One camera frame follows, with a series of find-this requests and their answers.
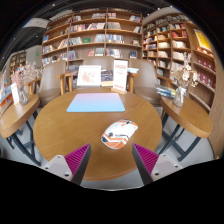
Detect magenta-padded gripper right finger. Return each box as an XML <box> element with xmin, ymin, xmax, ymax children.
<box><xmin>131</xmin><ymin>143</ymin><xmax>184</xmax><ymax>186</ymax></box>

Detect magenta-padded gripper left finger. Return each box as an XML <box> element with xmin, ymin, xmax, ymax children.
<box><xmin>40</xmin><ymin>143</ymin><xmax>92</xmax><ymax>186</ymax></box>

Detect white orange patterned computer mouse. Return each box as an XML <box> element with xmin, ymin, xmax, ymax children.
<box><xmin>100</xmin><ymin>119</ymin><xmax>139</xmax><ymax>150</ymax></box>

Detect pink blue gradient mouse pad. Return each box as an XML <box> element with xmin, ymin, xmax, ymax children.
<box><xmin>66</xmin><ymin>92</ymin><xmax>126</xmax><ymax>113</ymax></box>

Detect round wooden side table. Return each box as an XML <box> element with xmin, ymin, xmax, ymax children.
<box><xmin>0</xmin><ymin>93</ymin><xmax>43</xmax><ymax>167</ymax></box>
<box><xmin>159</xmin><ymin>94</ymin><xmax>214</xmax><ymax>163</ymax></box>

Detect stack of colourful books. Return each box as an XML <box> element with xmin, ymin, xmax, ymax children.
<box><xmin>155</xmin><ymin>84</ymin><xmax>177</xmax><ymax>99</ymax></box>

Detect glass vase with dried flowers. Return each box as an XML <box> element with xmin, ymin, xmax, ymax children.
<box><xmin>9</xmin><ymin>61</ymin><xmax>43</xmax><ymax>107</ymax></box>
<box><xmin>169</xmin><ymin>51</ymin><xmax>199</xmax><ymax>108</ymax></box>

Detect tan leather wooden armchair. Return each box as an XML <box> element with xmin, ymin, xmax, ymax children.
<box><xmin>128</xmin><ymin>58</ymin><xmax>164</xmax><ymax>106</ymax></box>
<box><xmin>24</xmin><ymin>59</ymin><xmax>73</xmax><ymax>108</ymax></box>
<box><xmin>68</xmin><ymin>55</ymin><xmax>116</xmax><ymax>93</ymax></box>

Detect white framed pink flower picture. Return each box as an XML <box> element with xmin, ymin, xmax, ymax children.
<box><xmin>76</xmin><ymin>64</ymin><xmax>102</xmax><ymax>88</ymax></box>

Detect dark cover book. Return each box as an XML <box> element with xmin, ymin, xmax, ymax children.
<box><xmin>100</xmin><ymin>69</ymin><xmax>114</xmax><ymax>88</ymax></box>

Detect white sign on wooden base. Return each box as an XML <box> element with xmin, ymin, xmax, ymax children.
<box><xmin>110</xmin><ymin>59</ymin><xmax>129</xmax><ymax>95</ymax></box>

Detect small white standing card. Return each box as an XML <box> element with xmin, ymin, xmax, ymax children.
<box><xmin>10</xmin><ymin>82</ymin><xmax>20</xmax><ymax>105</ymax></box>

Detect distant wooden bookshelf unit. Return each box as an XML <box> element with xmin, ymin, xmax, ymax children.
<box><xmin>8</xmin><ymin>49</ymin><xmax>28</xmax><ymax>79</ymax></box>

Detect curved wooden bookshelf unit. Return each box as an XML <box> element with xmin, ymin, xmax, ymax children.
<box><xmin>142</xmin><ymin>13</ymin><xmax>224</xmax><ymax>159</ymax></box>

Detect wide wooden bookshelf unit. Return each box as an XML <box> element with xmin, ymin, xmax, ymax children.
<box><xmin>40</xmin><ymin>7</ymin><xmax>144</xmax><ymax>69</ymax></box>

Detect white hanging ceiling sign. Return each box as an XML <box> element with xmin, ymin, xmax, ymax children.
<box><xmin>22</xmin><ymin>17</ymin><xmax>51</xmax><ymax>29</ymax></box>

